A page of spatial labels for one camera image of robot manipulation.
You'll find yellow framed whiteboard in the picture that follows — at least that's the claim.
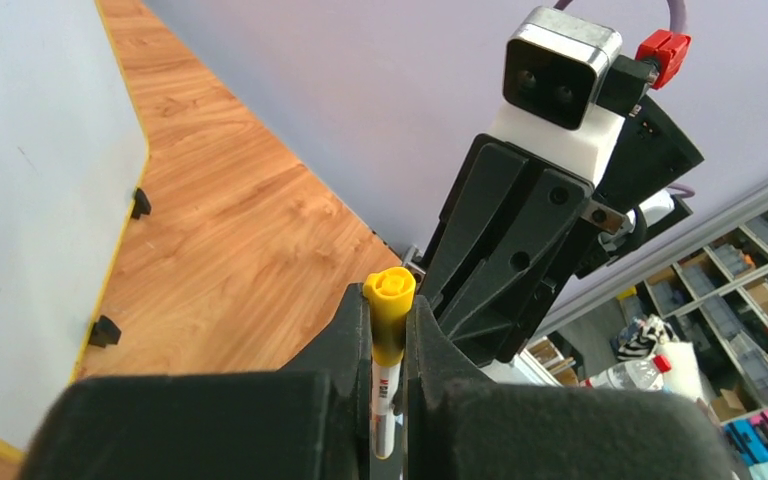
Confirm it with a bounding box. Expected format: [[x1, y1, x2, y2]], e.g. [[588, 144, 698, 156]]
[[0, 1, 149, 462]]

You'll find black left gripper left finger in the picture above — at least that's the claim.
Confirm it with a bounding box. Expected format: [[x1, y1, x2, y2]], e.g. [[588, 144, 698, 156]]
[[19, 284, 370, 479]]

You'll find yellow marker cap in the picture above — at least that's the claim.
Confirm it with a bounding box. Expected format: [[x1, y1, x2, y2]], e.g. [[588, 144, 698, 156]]
[[362, 267, 417, 367]]

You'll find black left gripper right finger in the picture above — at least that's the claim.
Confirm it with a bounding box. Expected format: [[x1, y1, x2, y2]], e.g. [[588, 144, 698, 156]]
[[403, 297, 733, 479]]

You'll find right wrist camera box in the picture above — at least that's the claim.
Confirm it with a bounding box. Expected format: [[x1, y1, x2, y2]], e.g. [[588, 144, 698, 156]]
[[502, 6, 622, 130]]

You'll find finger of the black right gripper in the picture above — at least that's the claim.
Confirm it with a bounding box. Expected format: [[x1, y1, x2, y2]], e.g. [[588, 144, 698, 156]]
[[420, 142, 529, 312], [434, 169, 592, 366]]

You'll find clear plastic water bottle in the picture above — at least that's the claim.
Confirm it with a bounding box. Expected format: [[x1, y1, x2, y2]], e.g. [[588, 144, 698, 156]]
[[579, 355, 672, 391]]

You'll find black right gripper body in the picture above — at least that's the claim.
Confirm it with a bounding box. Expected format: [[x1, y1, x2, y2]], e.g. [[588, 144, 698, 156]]
[[575, 95, 704, 279]]

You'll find black whiteboard foot clip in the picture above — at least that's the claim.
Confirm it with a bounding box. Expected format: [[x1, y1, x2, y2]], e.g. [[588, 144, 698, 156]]
[[130, 188, 152, 220], [87, 315, 122, 348]]

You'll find grey storage shelf rack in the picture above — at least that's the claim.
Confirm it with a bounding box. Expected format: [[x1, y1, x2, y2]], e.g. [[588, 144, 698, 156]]
[[619, 210, 768, 407]]

